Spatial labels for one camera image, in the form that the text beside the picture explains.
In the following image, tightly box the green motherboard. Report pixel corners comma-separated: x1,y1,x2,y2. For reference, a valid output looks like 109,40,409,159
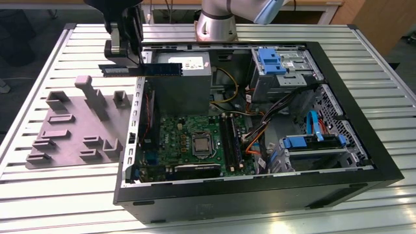
141,114,258,182

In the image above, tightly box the wooden cabinet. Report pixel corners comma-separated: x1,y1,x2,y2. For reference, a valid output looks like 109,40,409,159
331,0,416,58

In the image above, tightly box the black graphics card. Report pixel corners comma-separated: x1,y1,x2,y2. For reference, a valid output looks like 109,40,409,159
171,163,222,180

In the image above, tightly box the metal drive cage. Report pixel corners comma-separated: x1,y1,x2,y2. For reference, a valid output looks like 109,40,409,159
251,47,326,103

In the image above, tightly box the black case fan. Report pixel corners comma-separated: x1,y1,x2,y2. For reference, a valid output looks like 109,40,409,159
145,81,161,147

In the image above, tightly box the metal disk bay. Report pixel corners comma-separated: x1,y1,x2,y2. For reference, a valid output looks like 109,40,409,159
278,145,362,173

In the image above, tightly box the silver CPU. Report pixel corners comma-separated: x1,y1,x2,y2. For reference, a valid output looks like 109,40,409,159
194,138,213,152

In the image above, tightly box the grey power supply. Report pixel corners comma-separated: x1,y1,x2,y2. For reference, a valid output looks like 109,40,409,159
146,51,214,117

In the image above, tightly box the dark RAM stick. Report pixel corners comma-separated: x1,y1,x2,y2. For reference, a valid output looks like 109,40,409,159
229,114,245,171
99,62,183,78

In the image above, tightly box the blue VGA port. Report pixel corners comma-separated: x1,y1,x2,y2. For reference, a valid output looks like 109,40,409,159
130,167,143,183

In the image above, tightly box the metal socket cover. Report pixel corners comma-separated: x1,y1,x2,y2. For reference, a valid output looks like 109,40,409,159
190,131,218,159

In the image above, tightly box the grey parts rack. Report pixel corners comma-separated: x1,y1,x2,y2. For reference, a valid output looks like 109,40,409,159
25,75,137,170

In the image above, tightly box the hard disk in blue carrier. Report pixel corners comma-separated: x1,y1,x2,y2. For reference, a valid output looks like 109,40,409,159
281,135,347,151

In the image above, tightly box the blue data wire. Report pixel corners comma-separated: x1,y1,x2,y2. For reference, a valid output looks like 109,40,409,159
307,110,326,142

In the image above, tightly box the yellow wire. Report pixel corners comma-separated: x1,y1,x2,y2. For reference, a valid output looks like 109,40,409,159
210,67,241,111

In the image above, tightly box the red orange wire bundle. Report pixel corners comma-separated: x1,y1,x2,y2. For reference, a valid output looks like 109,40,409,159
243,130,266,156

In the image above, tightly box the blue drive latch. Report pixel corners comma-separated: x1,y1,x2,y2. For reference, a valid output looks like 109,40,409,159
257,48,287,75

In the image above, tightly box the black grey cable bundle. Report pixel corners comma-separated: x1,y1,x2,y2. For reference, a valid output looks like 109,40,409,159
242,84,323,142

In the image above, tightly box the black PC case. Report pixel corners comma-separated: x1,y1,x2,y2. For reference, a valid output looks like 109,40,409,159
113,40,406,224

